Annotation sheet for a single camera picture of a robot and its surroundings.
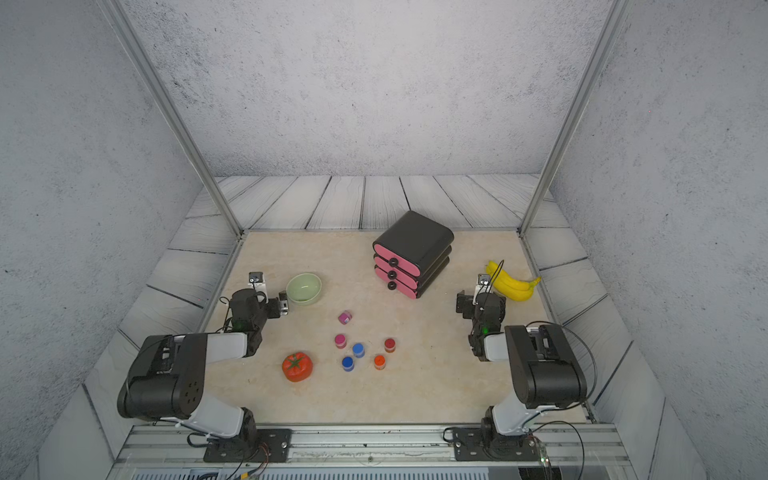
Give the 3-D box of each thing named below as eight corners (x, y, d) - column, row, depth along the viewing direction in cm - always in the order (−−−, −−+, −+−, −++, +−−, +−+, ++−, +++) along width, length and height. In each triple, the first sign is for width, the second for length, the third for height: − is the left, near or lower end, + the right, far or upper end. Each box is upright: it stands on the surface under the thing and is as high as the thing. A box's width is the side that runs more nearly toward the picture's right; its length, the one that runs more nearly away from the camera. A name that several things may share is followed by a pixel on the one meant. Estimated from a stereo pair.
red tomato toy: (285, 381, 85) (279, 374, 81) (290, 360, 89) (285, 352, 85) (309, 381, 85) (305, 374, 81) (313, 359, 89) (309, 352, 85)
